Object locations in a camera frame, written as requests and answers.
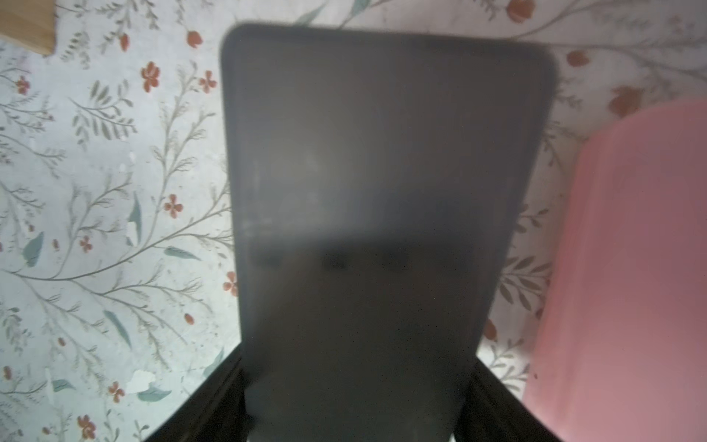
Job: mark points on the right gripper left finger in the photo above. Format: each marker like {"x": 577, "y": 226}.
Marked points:
{"x": 215, "y": 412}

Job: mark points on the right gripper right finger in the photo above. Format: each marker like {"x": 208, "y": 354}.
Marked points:
{"x": 491, "y": 413}

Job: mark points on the pink pencil case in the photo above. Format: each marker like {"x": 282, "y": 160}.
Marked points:
{"x": 621, "y": 350}

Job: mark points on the black pencil case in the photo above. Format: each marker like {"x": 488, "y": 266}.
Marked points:
{"x": 376, "y": 180}

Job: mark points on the wooden two-tier shelf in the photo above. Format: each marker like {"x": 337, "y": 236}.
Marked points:
{"x": 30, "y": 24}

